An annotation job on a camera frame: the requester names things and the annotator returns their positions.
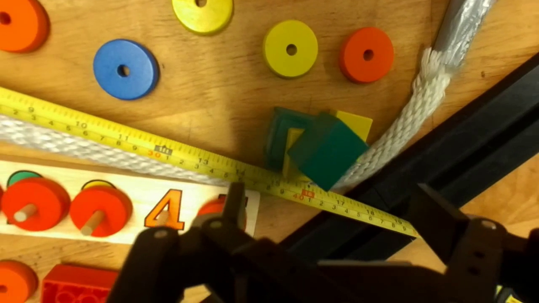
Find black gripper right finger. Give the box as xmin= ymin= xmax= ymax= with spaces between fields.
xmin=407 ymin=184 xmax=539 ymax=303

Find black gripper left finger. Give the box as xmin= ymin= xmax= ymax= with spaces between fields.
xmin=106 ymin=180 xmax=266 ymax=303

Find small green cube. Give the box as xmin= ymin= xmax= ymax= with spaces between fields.
xmin=288 ymin=113 xmax=370 ymax=194

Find small yellow block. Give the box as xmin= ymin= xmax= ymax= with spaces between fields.
xmin=281 ymin=127 xmax=308 ymax=182
xmin=333 ymin=108 xmax=375 ymax=143

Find small green block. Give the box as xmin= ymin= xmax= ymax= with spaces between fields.
xmin=262 ymin=106 xmax=321 ymax=174

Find orange toy pieces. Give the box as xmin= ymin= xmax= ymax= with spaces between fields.
xmin=0 ymin=159 xmax=262 ymax=246

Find orange wooden disc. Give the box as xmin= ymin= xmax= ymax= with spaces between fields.
xmin=195 ymin=192 xmax=249 ymax=231
xmin=69 ymin=186 xmax=134 ymax=239
xmin=0 ymin=177 xmax=72 ymax=233
xmin=0 ymin=0 xmax=52 ymax=56
xmin=0 ymin=258 xmax=40 ymax=303
xmin=336 ymin=26 xmax=395 ymax=86

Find red lego brick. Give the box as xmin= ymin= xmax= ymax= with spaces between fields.
xmin=40 ymin=263 xmax=121 ymax=303

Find yellow wooden disc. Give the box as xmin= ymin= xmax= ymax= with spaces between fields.
xmin=79 ymin=179 xmax=117 ymax=192
xmin=170 ymin=0 xmax=235 ymax=37
xmin=262 ymin=19 xmax=320 ymax=79

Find yellow tape measure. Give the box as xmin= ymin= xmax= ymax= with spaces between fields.
xmin=0 ymin=86 xmax=421 ymax=239

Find teal wooden disc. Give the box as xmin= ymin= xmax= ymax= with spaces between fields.
xmin=5 ymin=169 xmax=43 ymax=189

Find blue wooden disc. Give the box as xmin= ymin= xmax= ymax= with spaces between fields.
xmin=90 ymin=37 xmax=161 ymax=103

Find long black rail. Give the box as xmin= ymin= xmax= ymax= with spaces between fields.
xmin=276 ymin=53 xmax=539 ymax=268

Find white braided rope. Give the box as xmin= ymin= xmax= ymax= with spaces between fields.
xmin=0 ymin=0 xmax=498 ymax=196

